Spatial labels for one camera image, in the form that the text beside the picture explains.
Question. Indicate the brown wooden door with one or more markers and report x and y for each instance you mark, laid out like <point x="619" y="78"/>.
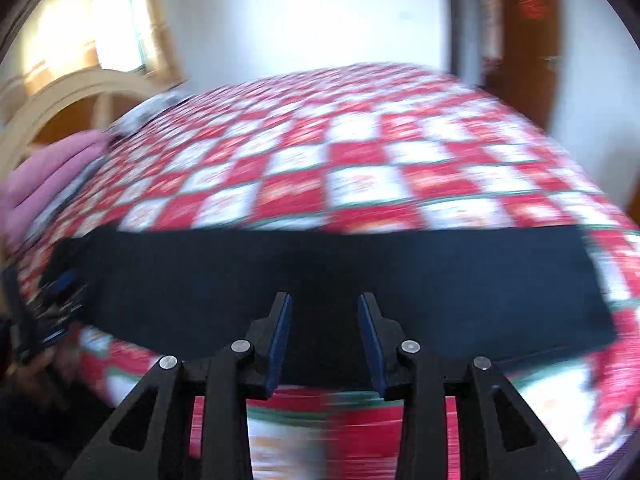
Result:
<point x="527" y="73"/>

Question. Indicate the dark door frame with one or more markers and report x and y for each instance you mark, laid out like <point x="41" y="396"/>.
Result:
<point x="466" y="41"/>

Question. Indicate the red paper door decoration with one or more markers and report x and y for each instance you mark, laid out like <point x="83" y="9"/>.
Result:
<point x="533" y="9"/>

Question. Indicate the yellow curtain left panel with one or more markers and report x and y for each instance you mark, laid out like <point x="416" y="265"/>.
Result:
<point x="56" y="40"/>

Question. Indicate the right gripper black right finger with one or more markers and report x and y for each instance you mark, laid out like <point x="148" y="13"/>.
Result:
<point x="499" y="436"/>

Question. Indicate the white patterned pillow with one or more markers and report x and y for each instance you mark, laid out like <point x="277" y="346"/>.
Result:
<point x="136" y="118"/>

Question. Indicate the cream wooden headboard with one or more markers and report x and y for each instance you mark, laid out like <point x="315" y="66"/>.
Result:
<point x="89" y="99"/>

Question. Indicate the window with frame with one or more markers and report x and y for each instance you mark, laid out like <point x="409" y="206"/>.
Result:
<point x="118" y="34"/>

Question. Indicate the yellow curtain right panel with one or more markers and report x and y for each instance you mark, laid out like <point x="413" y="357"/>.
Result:
<point x="166" y="69"/>

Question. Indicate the yellow curtain panel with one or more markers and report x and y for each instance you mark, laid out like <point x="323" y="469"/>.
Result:
<point x="166" y="69"/>
<point x="56" y="40"/>

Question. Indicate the folded pink quilt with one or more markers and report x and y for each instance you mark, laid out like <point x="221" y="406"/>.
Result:
<point x="32" y="186"/>

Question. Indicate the black pants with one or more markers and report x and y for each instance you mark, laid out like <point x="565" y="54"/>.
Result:
<point x="521" y="297"/>

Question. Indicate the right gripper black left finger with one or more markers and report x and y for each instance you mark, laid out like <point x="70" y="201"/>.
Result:
<point x="188" y="420"/>

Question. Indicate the red patchwork bedspread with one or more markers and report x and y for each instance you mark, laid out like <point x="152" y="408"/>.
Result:
<point x="374" y="148"/>

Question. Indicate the finger of the handheld left gripper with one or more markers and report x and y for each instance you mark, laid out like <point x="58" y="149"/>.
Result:
<point x="62" y="290"/>

